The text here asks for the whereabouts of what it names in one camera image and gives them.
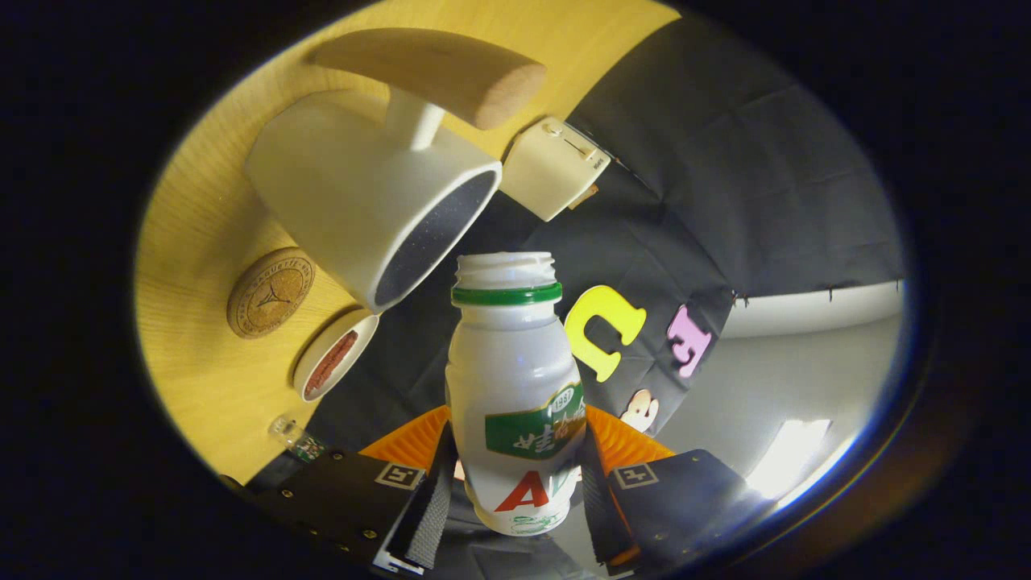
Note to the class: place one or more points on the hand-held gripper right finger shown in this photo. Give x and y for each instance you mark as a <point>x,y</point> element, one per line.
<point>600,499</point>

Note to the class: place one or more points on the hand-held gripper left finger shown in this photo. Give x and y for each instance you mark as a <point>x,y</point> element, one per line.
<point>431,507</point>

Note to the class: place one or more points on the white juice bottle green label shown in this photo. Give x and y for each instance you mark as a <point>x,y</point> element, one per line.
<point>507,362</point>

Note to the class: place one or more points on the round cork coaster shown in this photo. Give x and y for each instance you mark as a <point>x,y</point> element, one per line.
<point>270,294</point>

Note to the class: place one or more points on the clear plastic water bottle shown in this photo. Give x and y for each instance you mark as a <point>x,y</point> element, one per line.
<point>294,439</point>

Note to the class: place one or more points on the red sausage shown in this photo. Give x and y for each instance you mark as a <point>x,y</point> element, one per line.
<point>332,364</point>

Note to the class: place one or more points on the bright ceiling light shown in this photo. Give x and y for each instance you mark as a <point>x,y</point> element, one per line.
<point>793,459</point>

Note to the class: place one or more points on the round white plate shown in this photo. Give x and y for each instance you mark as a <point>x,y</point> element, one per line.
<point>322,342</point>

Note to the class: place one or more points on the wooden table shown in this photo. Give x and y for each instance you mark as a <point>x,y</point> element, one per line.
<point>201,387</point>

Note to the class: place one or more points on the bread slice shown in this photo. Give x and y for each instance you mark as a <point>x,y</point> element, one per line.
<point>584,197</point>

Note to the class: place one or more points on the cream toaster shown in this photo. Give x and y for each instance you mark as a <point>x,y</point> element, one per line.
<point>548,169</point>

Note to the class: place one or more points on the black backdrop cloth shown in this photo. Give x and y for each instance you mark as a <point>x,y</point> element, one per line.
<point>725,161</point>

